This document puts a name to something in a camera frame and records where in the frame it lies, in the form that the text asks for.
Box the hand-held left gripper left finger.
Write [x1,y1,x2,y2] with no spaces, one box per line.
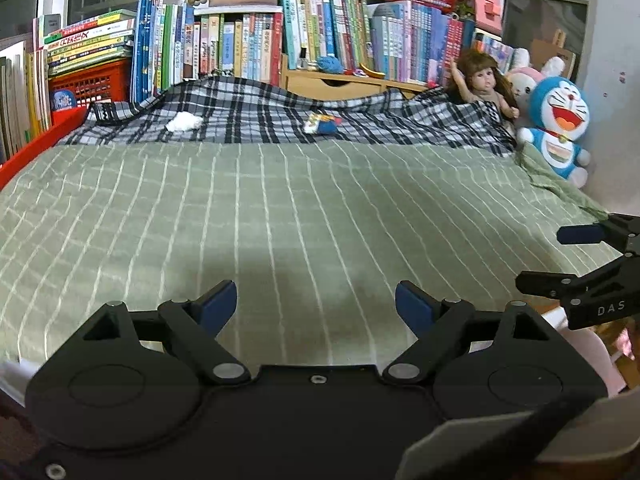
[82,280,251,386]

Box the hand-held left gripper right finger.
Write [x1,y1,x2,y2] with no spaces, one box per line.
[382,280,556,386]

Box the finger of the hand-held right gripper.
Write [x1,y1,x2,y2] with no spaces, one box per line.
[515,257,640,331]
[556,214,640,261]

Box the pink cloth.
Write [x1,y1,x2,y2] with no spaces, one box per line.
[542,307,629,397]

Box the green striped bedsheet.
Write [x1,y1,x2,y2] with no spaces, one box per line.
[0,140,626,367]

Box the blue cat plush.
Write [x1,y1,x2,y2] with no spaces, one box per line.
[517,76,592,189]

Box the pink rabbit plush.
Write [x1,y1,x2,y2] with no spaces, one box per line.
[505,49,566,112]

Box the brown haired doll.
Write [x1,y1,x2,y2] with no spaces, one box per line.
[446,50,521,122]

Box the white tissue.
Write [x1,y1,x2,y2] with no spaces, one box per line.
[166,112,204,132]

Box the black white plaid blanket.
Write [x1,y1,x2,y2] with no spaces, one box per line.
[57,75,518,159]

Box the blue red packet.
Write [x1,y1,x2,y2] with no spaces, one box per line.
[304,112,344,136]

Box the row of small colourful books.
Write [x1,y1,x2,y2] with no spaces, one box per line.
[472,32,516,74]

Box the wooden drawer organiser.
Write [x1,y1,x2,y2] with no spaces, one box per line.
[280,52,432,102]

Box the row of blue spine books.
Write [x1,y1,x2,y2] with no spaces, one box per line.
[370,0,477,87]

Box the red plastic crate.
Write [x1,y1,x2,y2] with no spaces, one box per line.
[49,57,132,112]

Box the row of picture books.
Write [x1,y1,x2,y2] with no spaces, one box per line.
[131,0,287,104]

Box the row of tall pale books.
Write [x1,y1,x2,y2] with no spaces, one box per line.
[0,15,54,164]

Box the stack of flat books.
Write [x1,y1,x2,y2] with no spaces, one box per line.
[44,9,137,78]

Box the row of thin paperback books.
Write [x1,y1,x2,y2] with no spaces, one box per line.
[272,0,374,73]

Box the red bed rail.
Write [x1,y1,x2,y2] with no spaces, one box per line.
[0,105,92,192]

